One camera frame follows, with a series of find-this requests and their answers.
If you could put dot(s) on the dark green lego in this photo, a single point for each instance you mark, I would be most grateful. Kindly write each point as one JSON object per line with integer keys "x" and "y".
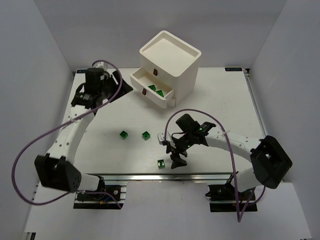
{"x": 123, "y": 135}
{"x": 152, "y": 87}
{"x": 161, "y": 164}
{"x": 146, "y": 135}

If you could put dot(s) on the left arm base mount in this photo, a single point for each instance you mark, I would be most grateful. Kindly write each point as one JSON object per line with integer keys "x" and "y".
{"x": 113, "y": 198}

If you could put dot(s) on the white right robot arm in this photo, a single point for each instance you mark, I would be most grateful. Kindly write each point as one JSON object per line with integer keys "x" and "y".
{"x": 269, "y": 161}

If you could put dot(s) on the white drawer cabinet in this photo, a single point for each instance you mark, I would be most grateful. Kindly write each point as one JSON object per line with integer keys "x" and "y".
{"x": 173, "y": 61}

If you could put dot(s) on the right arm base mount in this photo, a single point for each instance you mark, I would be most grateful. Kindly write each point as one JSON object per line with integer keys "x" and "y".
{"x": 222, "y": 200}

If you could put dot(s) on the dark green lego front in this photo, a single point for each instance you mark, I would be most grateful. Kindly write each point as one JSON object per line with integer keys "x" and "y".
{"x": 161, "y": 164}

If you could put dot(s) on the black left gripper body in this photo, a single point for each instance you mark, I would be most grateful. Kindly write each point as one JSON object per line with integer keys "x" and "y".
{"x": 116, "y": 83}

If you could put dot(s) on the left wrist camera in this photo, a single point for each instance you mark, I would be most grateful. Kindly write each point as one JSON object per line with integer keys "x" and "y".
{"x": 101, "y": 65}

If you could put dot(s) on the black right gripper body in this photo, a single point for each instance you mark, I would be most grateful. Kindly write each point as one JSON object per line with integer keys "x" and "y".
{"x": 175, "y": 150}

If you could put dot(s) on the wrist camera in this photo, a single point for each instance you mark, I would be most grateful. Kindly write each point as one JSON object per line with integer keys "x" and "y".
{"x": 165, "y": 139}
{"x": 101, "y": 65}

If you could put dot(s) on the green long lego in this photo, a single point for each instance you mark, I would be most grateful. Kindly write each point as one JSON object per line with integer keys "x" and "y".
{"x": 160, "y": 92}

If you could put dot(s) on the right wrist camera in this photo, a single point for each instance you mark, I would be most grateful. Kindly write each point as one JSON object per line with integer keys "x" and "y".
{"x": 165, "y": 139}

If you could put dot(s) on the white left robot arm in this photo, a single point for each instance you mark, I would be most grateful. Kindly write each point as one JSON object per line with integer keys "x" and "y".
{"x": 56, "y": 168}

